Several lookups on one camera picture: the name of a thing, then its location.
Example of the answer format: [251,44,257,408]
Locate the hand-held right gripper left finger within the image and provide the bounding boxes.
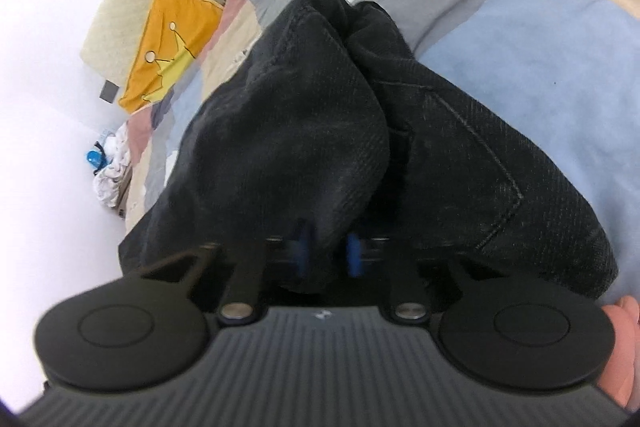
[139,219,317,324]

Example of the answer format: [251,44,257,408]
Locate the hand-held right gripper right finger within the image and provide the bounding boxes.
[345,231,503,324]

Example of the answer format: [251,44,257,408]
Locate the black jacket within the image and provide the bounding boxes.
[117,0,618,300]

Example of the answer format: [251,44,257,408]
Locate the pile of white clothes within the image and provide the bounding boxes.
[92,122,134,208]

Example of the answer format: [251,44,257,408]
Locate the orange crown pillow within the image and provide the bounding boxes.
[119,0,225,114]

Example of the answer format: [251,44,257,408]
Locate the person's bare leg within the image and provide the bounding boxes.
[597,296,640,410]

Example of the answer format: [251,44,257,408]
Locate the patchwork bedspread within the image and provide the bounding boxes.
[117,0,640,308]

